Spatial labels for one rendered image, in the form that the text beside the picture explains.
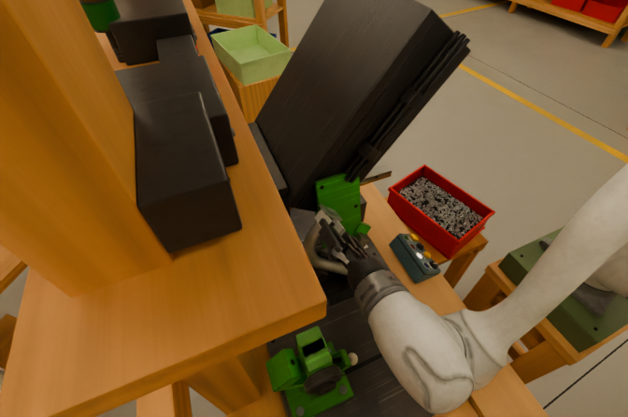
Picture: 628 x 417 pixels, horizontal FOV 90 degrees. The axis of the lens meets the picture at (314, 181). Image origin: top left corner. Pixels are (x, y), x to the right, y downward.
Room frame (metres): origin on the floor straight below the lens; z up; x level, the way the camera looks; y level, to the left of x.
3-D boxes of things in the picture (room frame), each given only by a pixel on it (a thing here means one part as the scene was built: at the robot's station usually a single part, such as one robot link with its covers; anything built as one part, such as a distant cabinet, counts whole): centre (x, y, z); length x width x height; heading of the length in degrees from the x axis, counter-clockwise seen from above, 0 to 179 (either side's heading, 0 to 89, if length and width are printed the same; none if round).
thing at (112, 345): (0.49, 0.27, 1.52); 0.90 x 0.25 x 0.04; 22
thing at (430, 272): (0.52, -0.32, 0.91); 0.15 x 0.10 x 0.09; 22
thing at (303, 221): (0.58, 0.03, 0.89); 1.10 x 0.42 x 0.02; 22
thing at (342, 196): (0.54, -0.05, 1.17); 0.13 x 0.12 x 0.20; 22
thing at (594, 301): (0.45, -0.78, 0.96); 0.22 x 0.18 x 0.06; 32
